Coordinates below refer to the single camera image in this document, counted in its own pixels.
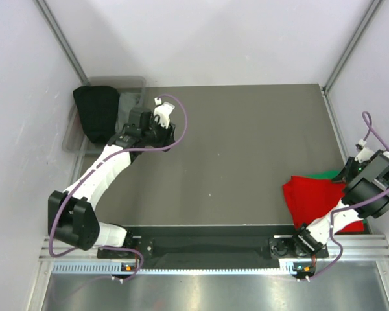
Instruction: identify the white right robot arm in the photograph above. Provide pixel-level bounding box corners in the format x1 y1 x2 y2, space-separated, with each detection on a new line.
289 147 389 257

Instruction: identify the right aluminium corner post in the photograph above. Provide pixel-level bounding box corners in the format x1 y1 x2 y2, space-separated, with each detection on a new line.
322 0 384 96

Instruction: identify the green folded t shirt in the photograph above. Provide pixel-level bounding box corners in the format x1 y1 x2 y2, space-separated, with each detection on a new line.
305 170 340 179

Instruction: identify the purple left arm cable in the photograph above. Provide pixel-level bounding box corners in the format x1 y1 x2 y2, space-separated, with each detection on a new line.
48 93 188 279

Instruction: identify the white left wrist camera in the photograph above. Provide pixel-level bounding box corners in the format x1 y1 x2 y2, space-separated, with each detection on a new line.
153 97 175 128

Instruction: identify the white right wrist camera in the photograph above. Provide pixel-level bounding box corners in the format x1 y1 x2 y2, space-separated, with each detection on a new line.
355 139 374 163

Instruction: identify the grey t shirt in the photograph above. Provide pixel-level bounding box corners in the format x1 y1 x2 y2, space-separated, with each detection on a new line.
115 92 143 133

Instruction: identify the aluminium corner post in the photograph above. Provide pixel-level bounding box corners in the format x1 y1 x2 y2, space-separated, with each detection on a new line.
322 0 384 96
33 0 88 85

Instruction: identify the red t shirt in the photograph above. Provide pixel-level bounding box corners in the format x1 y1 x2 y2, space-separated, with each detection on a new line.
281 174 366 233

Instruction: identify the aluminium frame rail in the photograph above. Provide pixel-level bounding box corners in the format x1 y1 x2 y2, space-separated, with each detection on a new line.
39 235 389 261

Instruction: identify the grey plastic bin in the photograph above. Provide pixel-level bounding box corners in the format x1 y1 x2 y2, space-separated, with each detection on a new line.
62 76 146 156

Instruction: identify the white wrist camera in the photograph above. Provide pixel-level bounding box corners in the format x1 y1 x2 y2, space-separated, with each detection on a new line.
153 97 175 128
355 139 374 163

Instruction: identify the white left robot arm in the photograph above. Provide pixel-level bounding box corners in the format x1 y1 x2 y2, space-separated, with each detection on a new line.
48 102 175 257

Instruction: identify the left aluminium corner post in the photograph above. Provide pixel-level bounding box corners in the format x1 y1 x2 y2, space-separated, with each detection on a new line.
33 0 88 85

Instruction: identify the slotted grey cable duct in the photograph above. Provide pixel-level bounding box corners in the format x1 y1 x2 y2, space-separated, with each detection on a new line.
52 262 311 275

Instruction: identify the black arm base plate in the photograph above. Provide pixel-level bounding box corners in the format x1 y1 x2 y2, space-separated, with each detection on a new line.
97 225 330 260

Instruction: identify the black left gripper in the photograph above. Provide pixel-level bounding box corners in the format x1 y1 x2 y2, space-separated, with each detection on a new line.
141 115 175 152

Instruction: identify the black t shirt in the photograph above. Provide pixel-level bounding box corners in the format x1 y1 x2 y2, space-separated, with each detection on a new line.
73 86 120 144

